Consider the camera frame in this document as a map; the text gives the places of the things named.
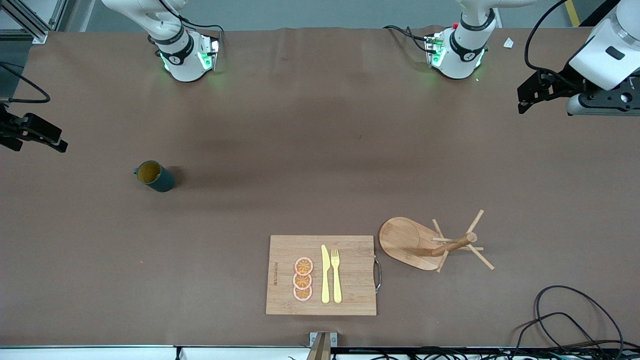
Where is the dark green cup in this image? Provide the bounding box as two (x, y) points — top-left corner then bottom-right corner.
(133, 160), (176, 193)

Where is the wooden mug rack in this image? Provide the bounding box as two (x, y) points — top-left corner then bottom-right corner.
(378, 209), (496, 274)

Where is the brown table cover sheet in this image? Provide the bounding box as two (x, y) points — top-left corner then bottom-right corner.
(0, 26), (640, 348)

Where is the wooden cutting board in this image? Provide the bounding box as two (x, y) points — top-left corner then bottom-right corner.
(265, 235), (382, 317)

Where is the yellow plastic fork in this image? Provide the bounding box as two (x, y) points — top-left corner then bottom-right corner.
(330, 248), (343, 304)

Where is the yellow plastic knife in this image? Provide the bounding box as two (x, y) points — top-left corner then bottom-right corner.
(321, 244), (331, 304)

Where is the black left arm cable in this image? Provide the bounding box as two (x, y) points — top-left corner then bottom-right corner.
(524, 0), (586, 81)

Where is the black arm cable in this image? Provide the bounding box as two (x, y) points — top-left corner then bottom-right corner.
(0, 62), (51, 104)
(524, 0), (586, 81)

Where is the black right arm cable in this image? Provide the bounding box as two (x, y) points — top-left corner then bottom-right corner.
(0, 62), (51, 104)

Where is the aluminium frame profile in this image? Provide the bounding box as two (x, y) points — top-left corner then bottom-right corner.
(0, 0), (68, 45)

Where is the black left base cable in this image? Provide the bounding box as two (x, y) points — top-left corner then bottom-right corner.
(383, 24), (432, 53)

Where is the black base cable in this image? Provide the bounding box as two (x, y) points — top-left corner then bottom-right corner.
(159, 0), (225, 48)
(383, 24), (432, 53)

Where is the black right base cable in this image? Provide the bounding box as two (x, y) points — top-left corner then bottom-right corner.
(159, 0), (225, 48)

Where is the black looped cable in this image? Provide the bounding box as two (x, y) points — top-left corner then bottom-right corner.
(512, 312), (608, 351)
(534, 285), (626, 353)

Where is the white table edge rail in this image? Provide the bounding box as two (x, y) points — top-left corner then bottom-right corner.
(0, 345), (312, 360)

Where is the black cable bundle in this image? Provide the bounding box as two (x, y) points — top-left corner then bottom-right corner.
(287, 345), (640, 360)

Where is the metal bracket with post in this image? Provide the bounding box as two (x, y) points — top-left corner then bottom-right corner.
(309, 331), (339, 360)

